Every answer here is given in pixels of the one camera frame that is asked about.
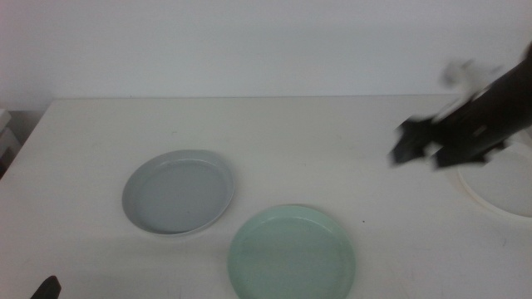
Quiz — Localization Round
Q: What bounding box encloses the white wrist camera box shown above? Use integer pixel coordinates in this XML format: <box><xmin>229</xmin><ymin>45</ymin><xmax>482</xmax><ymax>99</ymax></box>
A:
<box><xmin>438</xmin><ymin>57</ymin><xmax>502</xmax><ymax>121</ymax></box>

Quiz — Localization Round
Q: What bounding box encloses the pale green shallow bowl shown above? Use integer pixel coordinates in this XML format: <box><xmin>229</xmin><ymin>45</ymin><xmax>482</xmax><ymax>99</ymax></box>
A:
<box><xmin>227</xmin><ymin>203</ymin><xmax>357</xmax><ymax>299</ymax></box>

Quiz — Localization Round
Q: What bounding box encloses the grey shallow bowl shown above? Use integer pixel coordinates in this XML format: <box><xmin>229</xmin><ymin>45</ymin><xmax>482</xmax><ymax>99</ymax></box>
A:
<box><xmin>121</xmin><ymin>149</ymin><xmax>236</xmax><ymax>237</ymax></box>

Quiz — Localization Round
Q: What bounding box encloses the white shallow bowl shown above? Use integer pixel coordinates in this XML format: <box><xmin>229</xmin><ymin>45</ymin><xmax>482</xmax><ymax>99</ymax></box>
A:
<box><xmin>456</xmin><ymin>140</ymin><xmax>532</xmax><ymax>221</ymax></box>

